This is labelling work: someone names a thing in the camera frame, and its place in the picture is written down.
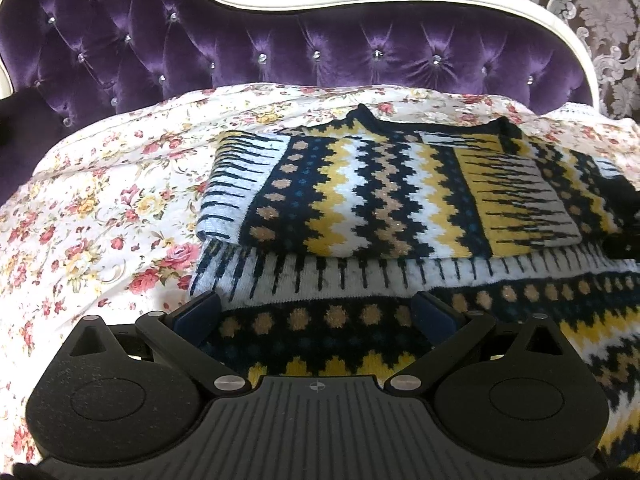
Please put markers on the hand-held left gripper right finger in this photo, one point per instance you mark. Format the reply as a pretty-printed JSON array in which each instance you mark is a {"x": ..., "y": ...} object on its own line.
[{"x": 432, "y": 315}]

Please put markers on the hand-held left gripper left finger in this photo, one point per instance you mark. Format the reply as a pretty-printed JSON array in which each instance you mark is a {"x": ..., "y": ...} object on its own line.
[{"x": 197, "y": 312}]

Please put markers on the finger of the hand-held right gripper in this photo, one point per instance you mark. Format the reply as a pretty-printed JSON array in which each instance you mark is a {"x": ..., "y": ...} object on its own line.
[{"x": 624, "y": 247}]

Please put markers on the zigzag patterned knit sweater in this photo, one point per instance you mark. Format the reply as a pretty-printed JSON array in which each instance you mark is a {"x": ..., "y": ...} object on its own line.
[{"x": 400, "y": 200}]

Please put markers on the floral blanket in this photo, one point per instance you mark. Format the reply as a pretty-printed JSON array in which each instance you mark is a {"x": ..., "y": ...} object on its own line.
[{"x": 100, "y": 200}]

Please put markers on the damask patterned curtain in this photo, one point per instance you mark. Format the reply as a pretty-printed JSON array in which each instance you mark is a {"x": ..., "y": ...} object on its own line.
[{"x": 590, "y": 20}]

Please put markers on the purple tufted sofa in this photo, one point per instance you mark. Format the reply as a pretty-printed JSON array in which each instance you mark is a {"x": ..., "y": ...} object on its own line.
[{"x": 250, "y": 45}]

